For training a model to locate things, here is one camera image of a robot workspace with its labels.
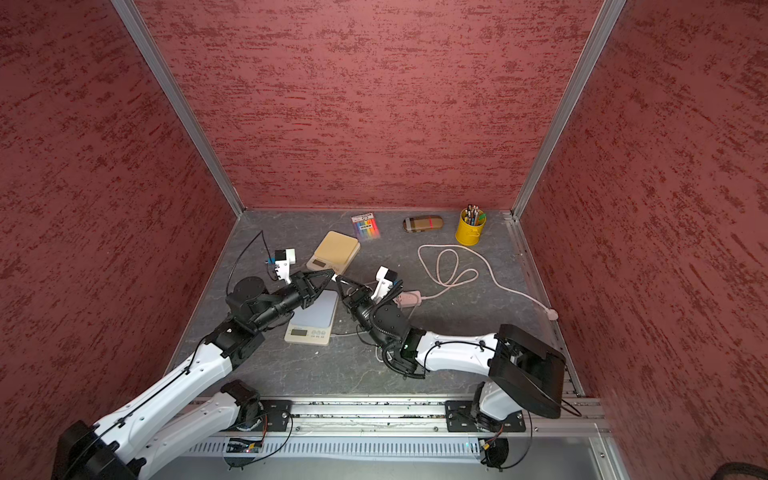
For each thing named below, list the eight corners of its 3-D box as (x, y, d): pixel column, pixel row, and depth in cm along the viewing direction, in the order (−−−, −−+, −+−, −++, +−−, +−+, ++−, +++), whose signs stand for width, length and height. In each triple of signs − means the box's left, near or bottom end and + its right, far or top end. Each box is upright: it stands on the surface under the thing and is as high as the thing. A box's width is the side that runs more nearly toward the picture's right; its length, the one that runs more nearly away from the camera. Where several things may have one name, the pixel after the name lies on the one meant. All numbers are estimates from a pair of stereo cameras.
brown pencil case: (403, 232, 117) (404, 225, 114) (403, 222, 121) (403, 215, 117) (442, 232, 117) (444, 225, 114) (441, 222, 121) (442, 215, 117)
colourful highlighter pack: (358, 241, 114) (357, 238, 112) (351, 219, 121) (350, 216, 120) (381, 236, 116) (381, 232, 114) (373, 214, 123) (373, 211, 122)
